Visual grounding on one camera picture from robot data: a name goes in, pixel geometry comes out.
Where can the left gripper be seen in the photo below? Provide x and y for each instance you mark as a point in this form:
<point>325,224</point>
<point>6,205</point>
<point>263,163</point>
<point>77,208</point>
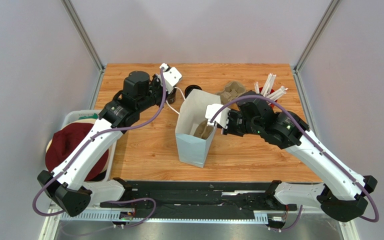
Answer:
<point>156,81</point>

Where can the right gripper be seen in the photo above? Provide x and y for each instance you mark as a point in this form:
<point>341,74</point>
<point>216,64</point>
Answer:
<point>229,126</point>

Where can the pulp cup carrier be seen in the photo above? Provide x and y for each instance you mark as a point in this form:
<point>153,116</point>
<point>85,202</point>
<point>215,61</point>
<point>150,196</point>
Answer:
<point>231,91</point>
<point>203,131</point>

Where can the white paper bag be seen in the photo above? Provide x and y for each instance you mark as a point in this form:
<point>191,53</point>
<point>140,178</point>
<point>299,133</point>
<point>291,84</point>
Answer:
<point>192,134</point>

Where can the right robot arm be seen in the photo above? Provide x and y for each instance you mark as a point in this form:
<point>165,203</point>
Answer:
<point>343,194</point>

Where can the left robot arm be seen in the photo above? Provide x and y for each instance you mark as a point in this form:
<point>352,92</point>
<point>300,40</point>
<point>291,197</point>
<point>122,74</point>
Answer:
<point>139,102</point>

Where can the black lidded coffee cup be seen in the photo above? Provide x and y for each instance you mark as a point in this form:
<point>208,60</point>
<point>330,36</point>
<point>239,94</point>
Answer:
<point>190,88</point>

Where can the red cup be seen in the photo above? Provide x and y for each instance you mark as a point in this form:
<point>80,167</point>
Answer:
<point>266,93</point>

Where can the white wrapped straws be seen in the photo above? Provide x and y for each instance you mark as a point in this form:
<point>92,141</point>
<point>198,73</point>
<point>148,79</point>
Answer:
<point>269,84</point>

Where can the green item in bin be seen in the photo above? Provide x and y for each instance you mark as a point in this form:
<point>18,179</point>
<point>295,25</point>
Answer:
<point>93,116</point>

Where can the white plastic bin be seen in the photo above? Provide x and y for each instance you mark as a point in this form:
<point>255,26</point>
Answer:
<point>75,116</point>

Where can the maroon cloth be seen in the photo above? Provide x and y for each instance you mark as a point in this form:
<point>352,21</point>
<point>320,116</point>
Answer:
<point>64,142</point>

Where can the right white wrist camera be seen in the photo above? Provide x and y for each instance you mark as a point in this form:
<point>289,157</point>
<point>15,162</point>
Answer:
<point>217,115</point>

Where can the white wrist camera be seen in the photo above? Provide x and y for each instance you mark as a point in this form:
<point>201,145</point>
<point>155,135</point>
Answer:
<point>171,76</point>
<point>217,115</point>

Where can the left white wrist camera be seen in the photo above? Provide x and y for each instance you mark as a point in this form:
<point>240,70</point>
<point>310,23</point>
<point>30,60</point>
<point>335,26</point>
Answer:
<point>171,76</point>

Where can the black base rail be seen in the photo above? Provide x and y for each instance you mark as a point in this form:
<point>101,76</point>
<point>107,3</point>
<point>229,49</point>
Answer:
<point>201,200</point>

